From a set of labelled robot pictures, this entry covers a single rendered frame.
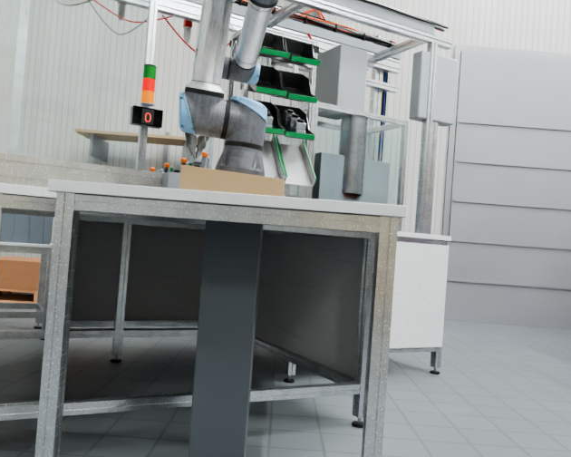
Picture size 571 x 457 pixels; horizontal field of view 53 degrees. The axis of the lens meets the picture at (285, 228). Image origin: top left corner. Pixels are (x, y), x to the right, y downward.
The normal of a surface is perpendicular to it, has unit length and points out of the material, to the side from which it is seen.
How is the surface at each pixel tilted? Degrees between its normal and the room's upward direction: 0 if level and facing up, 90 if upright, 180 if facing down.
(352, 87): 90
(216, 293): 90
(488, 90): 90
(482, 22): 90
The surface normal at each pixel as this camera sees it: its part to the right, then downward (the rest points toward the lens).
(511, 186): 0.00, -0.03
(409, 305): 0.47, 0.01
